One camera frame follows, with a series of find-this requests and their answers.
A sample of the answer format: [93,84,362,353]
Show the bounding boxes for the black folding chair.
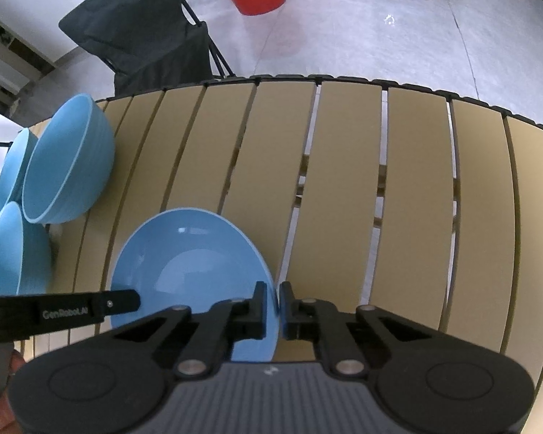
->
[58,0,236,99]

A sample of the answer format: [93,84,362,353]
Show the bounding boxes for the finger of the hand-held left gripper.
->
[93,289,141,319]

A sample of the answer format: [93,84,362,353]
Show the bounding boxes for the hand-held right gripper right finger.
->
[278,281,435,378]

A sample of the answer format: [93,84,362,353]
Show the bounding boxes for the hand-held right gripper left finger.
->
[113,281,269,378]

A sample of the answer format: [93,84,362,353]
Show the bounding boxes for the blue plate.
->
[110,208,281,363]

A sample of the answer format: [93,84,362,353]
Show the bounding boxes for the blue bowl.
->
[0,127,39,214]
[22,93,117,225]
[0,200,54,294]

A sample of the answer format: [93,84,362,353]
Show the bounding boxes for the person's left hand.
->
[0,348,28,434]

